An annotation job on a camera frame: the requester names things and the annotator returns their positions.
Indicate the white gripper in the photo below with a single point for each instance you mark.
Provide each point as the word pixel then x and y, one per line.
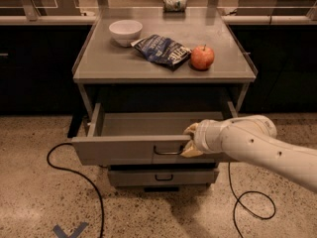
pixel 202 139

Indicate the long dark counter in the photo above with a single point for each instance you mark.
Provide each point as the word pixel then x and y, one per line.
pixel 38 62

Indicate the white green snack bag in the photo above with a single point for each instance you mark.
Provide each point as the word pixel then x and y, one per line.
pixel 174 5

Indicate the grey drawer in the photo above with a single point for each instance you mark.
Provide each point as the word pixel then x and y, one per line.
pixel 162 177
pixel 150 138

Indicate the grey bottom drawer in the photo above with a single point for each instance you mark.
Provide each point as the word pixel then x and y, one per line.
pixel 162 177

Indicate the blue chip bag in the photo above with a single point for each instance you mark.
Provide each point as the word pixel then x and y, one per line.
pixel 162 51

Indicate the red apple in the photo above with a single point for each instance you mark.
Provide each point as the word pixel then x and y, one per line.
pixel 202 57

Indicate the grey top drawer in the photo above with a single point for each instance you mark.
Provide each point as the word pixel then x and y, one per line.
pixel 150 138

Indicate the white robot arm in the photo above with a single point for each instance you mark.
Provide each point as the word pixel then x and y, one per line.
pixel 252 140

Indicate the white ceramic bowl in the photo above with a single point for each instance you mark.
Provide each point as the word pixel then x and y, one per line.
pixel 124 32

